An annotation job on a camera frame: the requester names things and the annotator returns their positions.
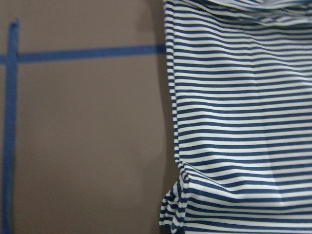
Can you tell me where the brown table cover mat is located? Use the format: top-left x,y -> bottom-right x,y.
0,0 -> 178,234

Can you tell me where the blue white striped polo shirt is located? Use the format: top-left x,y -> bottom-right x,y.
159,0 -> 312,234

